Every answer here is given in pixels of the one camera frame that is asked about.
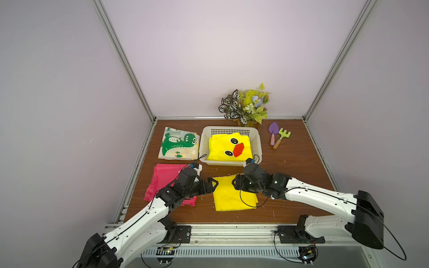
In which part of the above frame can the plain yellow raincoat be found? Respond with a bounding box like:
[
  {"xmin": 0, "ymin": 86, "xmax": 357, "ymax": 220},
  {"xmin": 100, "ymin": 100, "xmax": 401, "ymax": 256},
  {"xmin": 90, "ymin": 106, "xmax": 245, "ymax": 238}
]
[{"xmin": 213, "ymin": 175, "xmax": 259, "ymax": 212}]

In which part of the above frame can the pink raincoat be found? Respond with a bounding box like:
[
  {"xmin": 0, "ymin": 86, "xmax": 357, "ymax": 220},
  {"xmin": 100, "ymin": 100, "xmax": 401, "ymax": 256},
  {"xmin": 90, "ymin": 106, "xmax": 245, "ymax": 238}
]
[{"xmin": 144, "ymin": 164, "xmax": 188, "ymax": 202}]

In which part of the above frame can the yellow duck face raincoat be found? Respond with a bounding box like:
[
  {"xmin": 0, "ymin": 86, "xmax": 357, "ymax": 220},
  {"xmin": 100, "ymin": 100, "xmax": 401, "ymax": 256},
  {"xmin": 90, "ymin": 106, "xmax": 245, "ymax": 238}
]
[{"xmin": 207, "ymin": 132, "xmax": 253, "ymax": 162}]

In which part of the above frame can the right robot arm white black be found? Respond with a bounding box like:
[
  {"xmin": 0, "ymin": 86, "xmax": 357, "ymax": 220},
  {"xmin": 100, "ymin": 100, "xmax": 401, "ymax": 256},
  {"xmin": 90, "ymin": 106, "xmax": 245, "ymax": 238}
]
[{"xmin": 232, "ymin": 163, "xmax": 384, "ymax": 250}]

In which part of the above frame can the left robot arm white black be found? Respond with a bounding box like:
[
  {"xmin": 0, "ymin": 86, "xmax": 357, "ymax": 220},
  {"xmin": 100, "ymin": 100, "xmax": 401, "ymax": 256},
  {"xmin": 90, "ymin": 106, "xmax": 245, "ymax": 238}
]
[{"xmin": 74, "ymin": 163, "xmax": 219, "ymax": 268}]

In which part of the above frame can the green dinosaur folded raincoat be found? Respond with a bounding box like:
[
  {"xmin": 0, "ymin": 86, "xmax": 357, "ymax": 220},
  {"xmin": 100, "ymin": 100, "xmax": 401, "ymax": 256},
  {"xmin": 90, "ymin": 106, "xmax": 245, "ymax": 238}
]
[{"xmin": 158, "ymin": 127, "xmax": 200, "ymax": 160}]

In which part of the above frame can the white plastic perforated basket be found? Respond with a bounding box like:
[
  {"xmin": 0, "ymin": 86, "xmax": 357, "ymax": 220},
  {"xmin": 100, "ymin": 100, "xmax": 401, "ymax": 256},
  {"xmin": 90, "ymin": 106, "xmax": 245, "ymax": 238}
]
[{"xmin": 199, "ymin": 126, "xmax": 263, "ymax": 166}]

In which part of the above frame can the green toy rake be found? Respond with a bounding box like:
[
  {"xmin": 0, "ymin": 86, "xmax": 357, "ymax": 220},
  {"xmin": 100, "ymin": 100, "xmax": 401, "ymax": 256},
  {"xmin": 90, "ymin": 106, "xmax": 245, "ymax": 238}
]
[{"xmin": 273, "ymin": 128, "xmax": 291, "ymax": 150}]

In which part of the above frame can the purple toy trowel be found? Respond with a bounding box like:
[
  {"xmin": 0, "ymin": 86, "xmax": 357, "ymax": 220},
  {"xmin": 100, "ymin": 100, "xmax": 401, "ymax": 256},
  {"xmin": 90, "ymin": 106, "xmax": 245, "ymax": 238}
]
[{"xmin": 269, "ymin": 122, "xmax": 280, "ymax": 146}]

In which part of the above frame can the left circuit board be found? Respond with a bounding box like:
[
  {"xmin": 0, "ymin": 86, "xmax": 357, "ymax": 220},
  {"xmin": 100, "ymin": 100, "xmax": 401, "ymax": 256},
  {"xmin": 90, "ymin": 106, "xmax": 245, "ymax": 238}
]
[{"xmin": 155, "ymin": 247, "xmax": 176, "ymax": 268}]

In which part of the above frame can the circuit board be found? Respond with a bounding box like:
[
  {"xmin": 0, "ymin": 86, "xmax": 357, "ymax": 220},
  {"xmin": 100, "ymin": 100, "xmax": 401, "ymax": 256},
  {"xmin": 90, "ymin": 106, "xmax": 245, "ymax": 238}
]
[
  {"xmin": 298, "ymin": 245, "xmax": 318, "ymax": 265},
  {"xmin": 155, "ymin": 247, "xmax": 176, "ymax": 268}
]

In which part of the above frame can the artificial potted plant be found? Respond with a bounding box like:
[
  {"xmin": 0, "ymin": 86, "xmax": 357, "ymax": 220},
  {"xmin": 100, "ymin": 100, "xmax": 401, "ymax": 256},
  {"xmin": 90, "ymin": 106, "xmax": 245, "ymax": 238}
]
[{"xmin": 218, "ymin": 83, "xmax": 270, "ymax": 127}]

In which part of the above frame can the right circuit board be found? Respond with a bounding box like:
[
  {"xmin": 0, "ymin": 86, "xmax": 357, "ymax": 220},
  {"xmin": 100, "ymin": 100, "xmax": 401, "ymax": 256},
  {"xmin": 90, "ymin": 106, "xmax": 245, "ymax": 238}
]
[{"xmin": 298, "ymin": 245, "xmax": 318, "ymax": 265}]

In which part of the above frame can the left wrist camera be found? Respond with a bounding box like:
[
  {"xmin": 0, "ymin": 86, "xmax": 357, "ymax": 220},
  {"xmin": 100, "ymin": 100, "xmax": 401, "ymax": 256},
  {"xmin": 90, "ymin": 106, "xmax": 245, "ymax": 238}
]
[{"xmin": 189, "ymin": 162, "xmax": 202, "ymax": 176}]

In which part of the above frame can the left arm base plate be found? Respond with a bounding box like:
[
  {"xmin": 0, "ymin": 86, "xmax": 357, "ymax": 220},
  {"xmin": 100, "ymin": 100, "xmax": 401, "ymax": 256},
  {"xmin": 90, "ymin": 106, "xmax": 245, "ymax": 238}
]
[{"xmin": 159, "ymin": 225, "xmax": 192, "ymax": 244}]

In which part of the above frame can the aluminium front rail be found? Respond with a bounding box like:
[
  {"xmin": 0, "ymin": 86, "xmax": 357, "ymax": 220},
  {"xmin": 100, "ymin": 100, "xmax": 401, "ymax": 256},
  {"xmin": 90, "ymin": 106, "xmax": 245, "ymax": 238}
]
[{"xmin": 102, "ymin": 223, "xmax": 369, "ymax": 248}]

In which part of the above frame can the right base black cable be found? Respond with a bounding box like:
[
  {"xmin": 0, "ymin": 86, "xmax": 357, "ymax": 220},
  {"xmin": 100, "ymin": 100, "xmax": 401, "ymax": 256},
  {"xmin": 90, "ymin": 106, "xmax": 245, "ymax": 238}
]
[{"xmin": 271, "ymin": 229, "xmax": 304, "ymax": 264}]

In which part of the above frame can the base black cable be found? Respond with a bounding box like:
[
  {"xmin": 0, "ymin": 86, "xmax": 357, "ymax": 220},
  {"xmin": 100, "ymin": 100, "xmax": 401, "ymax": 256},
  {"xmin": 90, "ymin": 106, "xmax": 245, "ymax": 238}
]
[
  {"xmin": 271, "ymin": 229, "xmax": 304, "ymax": 264},
  {"xmin": 140, "ymin": 252, "xmax": 175, "ymax": 268}
]

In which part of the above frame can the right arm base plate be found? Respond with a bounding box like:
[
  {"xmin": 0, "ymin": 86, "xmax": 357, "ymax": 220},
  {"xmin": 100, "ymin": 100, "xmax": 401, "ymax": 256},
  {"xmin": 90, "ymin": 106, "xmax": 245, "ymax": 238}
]
[{"xmin": 277, "ymin": 226, "xmax": 326, "ymax": 244}]

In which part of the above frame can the left base black cable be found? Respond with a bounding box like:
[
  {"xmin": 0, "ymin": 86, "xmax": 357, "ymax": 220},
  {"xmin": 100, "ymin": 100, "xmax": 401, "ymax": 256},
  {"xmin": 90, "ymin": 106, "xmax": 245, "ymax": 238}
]
[{"xmin": 140, "ymin": 252, "xmax": 175, "ymax": 268}]

